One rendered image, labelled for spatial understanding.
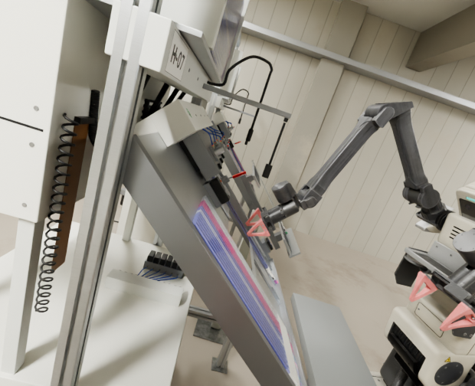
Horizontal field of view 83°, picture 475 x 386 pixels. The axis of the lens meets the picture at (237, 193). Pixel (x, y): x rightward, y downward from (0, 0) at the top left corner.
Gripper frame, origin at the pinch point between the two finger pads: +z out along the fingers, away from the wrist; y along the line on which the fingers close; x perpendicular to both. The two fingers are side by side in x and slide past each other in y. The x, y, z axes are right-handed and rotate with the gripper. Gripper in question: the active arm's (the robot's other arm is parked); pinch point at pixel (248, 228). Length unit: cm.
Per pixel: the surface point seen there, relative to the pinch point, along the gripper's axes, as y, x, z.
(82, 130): 39, -50, 13
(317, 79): -270, -29, -132
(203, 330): -44, 65, 63
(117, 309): 22, -5, 46
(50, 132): 48, -50, 13
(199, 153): 16.9, -34.0, -1.0
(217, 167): 16.6, -28.1, -3.4
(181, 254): 49, -21, 6
